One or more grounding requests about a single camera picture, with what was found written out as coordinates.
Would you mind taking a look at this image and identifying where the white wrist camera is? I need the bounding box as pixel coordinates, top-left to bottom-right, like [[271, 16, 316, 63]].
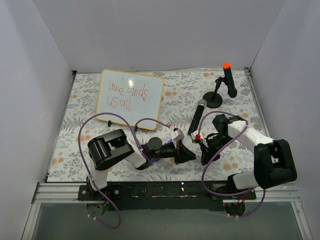
[[167, 125, 185, 146], [191, 131, 208, 147]]

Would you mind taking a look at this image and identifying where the black microphone desk stand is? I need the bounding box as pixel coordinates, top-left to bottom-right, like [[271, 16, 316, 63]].
[[202, 77, 224, 109]]

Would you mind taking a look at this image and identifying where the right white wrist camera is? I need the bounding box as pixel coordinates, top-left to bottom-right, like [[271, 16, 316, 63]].
[[191, 131, 208, 147]]

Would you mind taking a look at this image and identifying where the purple toy microphone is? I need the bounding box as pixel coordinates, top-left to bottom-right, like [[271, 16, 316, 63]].
[[150, 142, 176, 164]]

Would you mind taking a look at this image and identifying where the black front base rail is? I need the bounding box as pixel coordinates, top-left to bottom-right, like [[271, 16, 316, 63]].
[[78, 180, 257, 211]]

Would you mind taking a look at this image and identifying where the floral patterned table mat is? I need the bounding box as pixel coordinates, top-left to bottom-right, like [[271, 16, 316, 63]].
[[46, 69, 266, 182]]

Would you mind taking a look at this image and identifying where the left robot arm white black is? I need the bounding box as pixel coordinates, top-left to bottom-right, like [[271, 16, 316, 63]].
[[87, 128, 196, 200]]

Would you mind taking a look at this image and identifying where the yellow framed whiteboard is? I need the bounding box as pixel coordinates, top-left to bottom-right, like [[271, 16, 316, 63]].
[[96, 69, 165, 127]]

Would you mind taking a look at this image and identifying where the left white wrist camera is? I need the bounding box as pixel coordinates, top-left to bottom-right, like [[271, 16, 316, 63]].
[[167, 125, 185, 146]]

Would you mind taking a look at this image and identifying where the black handheld microphone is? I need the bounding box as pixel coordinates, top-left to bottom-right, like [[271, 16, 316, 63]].
[[187, 99, 207, 136]]

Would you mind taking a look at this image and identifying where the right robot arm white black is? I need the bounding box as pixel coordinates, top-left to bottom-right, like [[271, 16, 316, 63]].
[[192, 111, 298, 199]]

